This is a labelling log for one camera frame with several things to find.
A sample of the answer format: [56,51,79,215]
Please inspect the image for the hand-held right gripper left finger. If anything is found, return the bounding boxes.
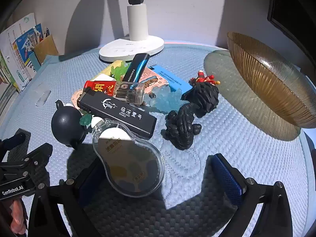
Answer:
[28,157,106,237]

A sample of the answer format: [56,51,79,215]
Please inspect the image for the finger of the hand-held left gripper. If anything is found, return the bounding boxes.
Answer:
[0,144,53,179]
[0,138,11,165]

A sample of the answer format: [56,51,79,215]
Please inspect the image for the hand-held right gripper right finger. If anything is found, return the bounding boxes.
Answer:
[211,153,300,237]

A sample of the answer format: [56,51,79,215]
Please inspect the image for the black rubber air blower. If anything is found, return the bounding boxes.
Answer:
[51,99,86,150]

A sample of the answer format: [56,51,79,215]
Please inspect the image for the clear correction tape case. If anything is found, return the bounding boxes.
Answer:
[92,118,165,198]

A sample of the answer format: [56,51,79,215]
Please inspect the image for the clear plastic cap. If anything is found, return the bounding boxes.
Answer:
[36,84,51,106]

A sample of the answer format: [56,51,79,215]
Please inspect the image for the small green toy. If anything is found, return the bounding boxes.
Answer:
[79,114,93,126]

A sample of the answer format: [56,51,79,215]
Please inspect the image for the black dragon figurine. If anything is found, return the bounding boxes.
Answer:
[165,102,202,150]

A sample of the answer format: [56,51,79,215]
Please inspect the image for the pink utility knife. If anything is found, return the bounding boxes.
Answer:
[71,90,86,108]

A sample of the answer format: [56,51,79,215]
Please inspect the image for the black rectangular box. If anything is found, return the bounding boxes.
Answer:
[77,89,157,140]

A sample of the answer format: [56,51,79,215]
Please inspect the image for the black figurine with red crest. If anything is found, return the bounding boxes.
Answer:
[181,70,220,118]

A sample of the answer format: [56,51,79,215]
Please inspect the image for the red snack packet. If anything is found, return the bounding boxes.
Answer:
[83,80,118,97]

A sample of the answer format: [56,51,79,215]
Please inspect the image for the light blue jelly toy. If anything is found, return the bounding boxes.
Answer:
[143,85,184,115]

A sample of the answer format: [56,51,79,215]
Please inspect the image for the clear small jar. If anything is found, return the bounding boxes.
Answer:
[116,81,146,105]

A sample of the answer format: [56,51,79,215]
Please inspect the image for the amber ribbed glass bowl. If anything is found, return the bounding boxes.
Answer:
[227,32,316,129]

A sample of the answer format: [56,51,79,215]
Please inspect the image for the yellow plastic case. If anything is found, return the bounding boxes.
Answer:
[97,64,116,77]

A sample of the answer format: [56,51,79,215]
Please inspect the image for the blue box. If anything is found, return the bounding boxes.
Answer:
[149,65,193,95]

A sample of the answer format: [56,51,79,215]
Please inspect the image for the green jelly toy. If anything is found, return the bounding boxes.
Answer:
[110,60,131,79]

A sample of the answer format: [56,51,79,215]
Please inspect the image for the black lighter gold tip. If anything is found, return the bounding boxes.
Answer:
[122,54,150,83]

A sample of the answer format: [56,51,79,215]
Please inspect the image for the person's left hand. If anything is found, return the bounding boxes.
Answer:
[10,199,26,235]

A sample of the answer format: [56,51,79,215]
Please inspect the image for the light blue quilted mat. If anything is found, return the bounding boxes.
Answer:
[0,41,316,237]

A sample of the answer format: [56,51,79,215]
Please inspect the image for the stack of flat books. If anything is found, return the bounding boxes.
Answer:
[0,81,21,120]

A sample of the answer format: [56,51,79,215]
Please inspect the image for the row of upright books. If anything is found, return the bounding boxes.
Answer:
[0,49,20,92]

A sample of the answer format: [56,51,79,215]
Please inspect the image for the light blue holder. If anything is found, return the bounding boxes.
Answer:
[30,51,41,68]

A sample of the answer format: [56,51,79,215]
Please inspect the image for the blue printed booklet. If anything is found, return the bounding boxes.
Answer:
[12,24,43,79]

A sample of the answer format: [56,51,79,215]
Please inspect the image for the brown cardboard pen holder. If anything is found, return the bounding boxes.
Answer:
[33,35,59,66]

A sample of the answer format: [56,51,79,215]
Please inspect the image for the white paper booklet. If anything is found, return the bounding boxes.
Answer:
[1,13,36,92]

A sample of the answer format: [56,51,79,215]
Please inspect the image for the bunch of pens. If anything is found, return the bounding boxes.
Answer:
[28,25,50,43]

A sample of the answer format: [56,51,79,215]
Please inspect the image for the white desk lamp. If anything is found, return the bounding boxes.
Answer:
[99,0,165,63]

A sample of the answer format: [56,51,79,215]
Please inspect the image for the dark monitor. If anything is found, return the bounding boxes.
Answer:
[267,0,316,55]

